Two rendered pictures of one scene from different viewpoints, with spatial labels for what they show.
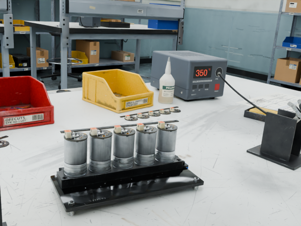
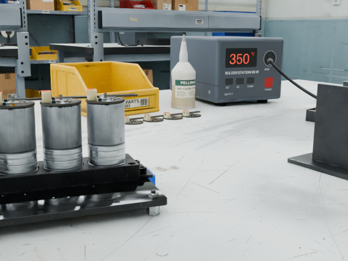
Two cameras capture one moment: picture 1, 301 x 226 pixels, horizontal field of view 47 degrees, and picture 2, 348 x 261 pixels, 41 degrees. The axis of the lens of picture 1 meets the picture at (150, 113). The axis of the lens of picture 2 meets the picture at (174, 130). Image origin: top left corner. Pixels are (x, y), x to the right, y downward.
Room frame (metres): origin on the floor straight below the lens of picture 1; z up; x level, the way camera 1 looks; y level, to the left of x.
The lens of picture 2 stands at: (0.11, -0.10, 0.86)
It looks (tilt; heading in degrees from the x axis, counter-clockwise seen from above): 12 degrees down; 8
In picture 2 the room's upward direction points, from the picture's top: 1 degrees clockwise
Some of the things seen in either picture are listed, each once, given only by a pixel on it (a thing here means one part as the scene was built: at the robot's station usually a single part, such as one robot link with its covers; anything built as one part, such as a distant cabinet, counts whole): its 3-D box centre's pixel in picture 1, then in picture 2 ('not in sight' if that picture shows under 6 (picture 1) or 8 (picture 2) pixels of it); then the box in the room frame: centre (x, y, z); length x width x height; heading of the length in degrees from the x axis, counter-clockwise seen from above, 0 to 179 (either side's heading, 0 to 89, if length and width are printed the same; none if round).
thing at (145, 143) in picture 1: (145, 148); (62, 139); (0.39, 0.00, 0.79); 0.02 x 0.02 x 0.05
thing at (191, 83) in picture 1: (187, 74); (223, 68); (0.85, -0.08, 0.80); 0.15 x 0.12 x 0.10; 34
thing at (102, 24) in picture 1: (114, 24); (166, 42); (3.34, 0.39, 0.77); 0.24 x 0.16 x 0.04; 131
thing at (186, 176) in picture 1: (128, 183); (20, 202); (0.36, 0.02, 0.76); 0.16 x 0.07 x 0.01; 118
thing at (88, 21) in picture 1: (89, 21); (131, 38); (3.13, 0.59, 0.80); 0.15 x 0.12 x 0.10; 62
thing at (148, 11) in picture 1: (131, 11); (187, 23); (3.25, 0.23, 0.90); 1.30 x 0.06 x 0.12; 132
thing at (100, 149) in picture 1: (100, 154); not in sight; (0.36, 0.05, 0.79); 0.02 x 0.02 x 0.05
